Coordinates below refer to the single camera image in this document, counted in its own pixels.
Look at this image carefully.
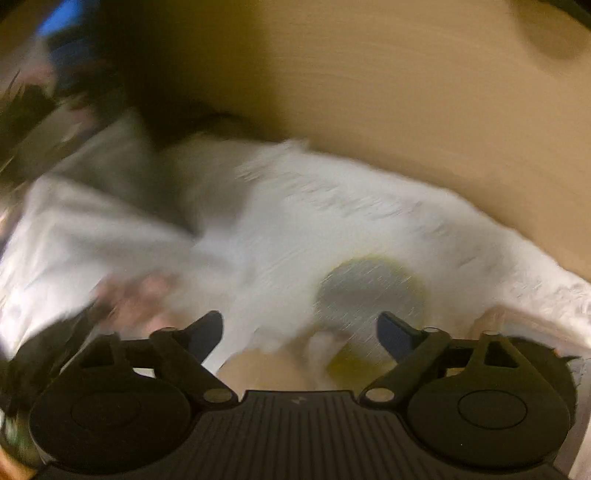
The orange cloth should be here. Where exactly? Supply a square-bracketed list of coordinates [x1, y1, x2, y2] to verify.
[95, 272, 183, 335]

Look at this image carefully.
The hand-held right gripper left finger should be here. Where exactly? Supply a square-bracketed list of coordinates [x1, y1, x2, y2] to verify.
[81, 310, 238, 407]

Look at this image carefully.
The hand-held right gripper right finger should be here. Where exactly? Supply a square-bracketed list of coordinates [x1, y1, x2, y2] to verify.
[359, 311, 532, 407]

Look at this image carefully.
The white knit blanket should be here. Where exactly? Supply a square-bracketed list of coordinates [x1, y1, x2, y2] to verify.
[0, 111, 591, 480]

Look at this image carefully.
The green lid jar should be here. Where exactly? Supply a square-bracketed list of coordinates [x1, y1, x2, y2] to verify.
[314, 257, 428, 370]

